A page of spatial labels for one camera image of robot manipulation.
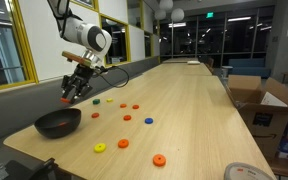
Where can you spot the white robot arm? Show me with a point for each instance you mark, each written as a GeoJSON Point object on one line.
{"type": "Point", "coordinates": [96, 41]}

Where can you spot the blue sofa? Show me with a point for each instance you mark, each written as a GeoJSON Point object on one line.
{"type": "Point", "coordinates": [250, 67]}

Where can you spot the grey bench seat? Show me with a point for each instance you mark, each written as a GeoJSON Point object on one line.
{"type": "Point", "coordinates": [21, 107]}

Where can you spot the white plate on table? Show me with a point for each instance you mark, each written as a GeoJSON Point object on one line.
{"type": "Point", "coordinates": [193, 62]}

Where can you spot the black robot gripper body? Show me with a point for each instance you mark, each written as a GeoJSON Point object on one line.
{"type": "Point", "coordinates": [79, 80]}

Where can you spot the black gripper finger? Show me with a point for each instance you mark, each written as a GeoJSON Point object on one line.
{"type": "Point", "coordinates": [75, 97]}
{"type": "Point", "coordinates": [65, 93]}

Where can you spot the green wooden block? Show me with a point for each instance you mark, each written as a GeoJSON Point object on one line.
{"type": "Point", "coordinates": [96, 101]}

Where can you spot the wooden chair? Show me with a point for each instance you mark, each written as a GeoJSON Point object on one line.
{"type": "Point", "coordinates": [209, 64]}

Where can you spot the small yellow wooden block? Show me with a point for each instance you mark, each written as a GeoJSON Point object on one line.
{"type": "Point", "coordinates": [109, 100]}

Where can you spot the white pendant lamp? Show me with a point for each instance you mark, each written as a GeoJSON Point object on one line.
{"type": "Point", "coordinates": [160, 14]}
{"type": "Point", "coordinates": [177, 15]}
{"type": "Point", "coordinates": [166, 4]}

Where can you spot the black bowl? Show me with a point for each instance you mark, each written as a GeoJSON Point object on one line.
{"type": "Point", "coordinates": [59, 123]}

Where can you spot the wrist camera wooden mount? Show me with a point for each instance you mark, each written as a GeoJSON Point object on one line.
{"type": "Point", "coordinates": [72, 57]}

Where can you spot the green exit sign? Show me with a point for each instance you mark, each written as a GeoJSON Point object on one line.
{"type": "Point", "coordinates": [210, 15]}

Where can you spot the open cardboard box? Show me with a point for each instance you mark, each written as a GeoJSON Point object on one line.
{"type": "Point", "coordinates": [264, 109]}

